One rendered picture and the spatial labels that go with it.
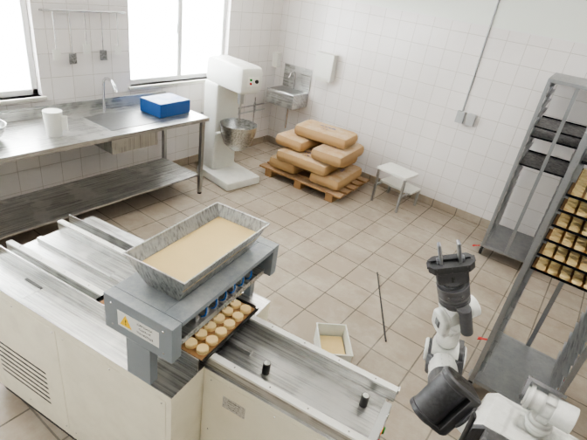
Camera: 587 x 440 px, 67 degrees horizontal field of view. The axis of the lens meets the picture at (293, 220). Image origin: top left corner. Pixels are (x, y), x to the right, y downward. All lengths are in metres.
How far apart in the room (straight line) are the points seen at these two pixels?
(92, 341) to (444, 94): 4.55
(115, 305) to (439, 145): 4.55
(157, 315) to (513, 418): 1.13
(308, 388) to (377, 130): 4.44
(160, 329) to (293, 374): 0.62
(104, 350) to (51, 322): 0.30
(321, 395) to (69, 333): 1.08
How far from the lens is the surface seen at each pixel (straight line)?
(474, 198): 5.67
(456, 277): 1.28
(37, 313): 2.28
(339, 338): 3.33
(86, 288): 2.29
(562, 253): 2.88
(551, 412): 1.30
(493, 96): 5.41
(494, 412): 1.35
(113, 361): 2.00
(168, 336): 1.64
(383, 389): 1.96
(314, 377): 1.96
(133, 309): 1.70
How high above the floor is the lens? 2.28
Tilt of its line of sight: 29 degrees down
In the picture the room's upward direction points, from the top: 9 degrees clockwise
